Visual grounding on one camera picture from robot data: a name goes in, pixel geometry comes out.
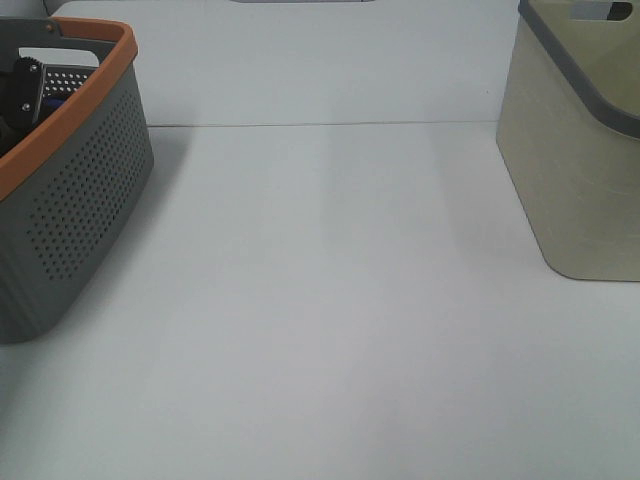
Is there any beige basket grey rim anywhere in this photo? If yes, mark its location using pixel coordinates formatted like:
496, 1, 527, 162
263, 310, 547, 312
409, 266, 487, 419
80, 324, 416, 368
496, 1, 639, 282

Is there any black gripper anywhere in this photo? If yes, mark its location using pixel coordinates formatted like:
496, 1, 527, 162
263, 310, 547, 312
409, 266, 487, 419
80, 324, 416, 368
1, 57, 43, 155

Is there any grey perforated basket orange rim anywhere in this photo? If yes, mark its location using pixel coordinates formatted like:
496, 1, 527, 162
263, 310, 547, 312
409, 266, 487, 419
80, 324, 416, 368
1, 17, 154, 345

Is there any blue cloth in basket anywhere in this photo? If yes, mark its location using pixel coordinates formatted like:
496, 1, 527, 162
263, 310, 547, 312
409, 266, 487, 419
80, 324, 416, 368
41, 97, 65, 115

